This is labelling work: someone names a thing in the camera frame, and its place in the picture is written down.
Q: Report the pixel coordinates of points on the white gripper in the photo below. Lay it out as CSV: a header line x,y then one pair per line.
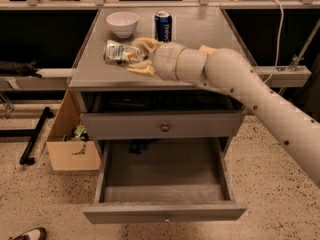
x,y
165,61

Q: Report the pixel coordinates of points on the black bar on floor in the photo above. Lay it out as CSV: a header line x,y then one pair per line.
x,y
25,158

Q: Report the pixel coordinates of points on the brown cardboard box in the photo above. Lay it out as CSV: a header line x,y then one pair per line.
x,y
67,144

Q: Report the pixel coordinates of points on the shoe at bottom left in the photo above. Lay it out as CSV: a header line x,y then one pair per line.
x,y
33,234

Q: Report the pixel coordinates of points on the open grey middle drawer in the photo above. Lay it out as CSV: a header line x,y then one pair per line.
x,y
174,180

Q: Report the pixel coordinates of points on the grey drawer cabinet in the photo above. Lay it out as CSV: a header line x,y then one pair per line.
x,y
110,88

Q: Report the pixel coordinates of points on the black object on rail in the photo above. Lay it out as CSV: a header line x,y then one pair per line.
x,y
19,69

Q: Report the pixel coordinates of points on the white ceramic bowl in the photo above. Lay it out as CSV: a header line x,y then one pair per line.
x,y
123,24

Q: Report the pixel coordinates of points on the blue pepsi can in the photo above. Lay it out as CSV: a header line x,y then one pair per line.
x,y
163,26

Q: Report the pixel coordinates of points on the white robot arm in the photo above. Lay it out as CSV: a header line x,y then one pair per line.
x,y
227,72

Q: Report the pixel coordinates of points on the yellow sponge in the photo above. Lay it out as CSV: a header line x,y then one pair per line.
x,y
206,49

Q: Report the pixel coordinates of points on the closed grey top drawer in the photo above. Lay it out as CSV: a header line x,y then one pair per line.
x,y
149,125

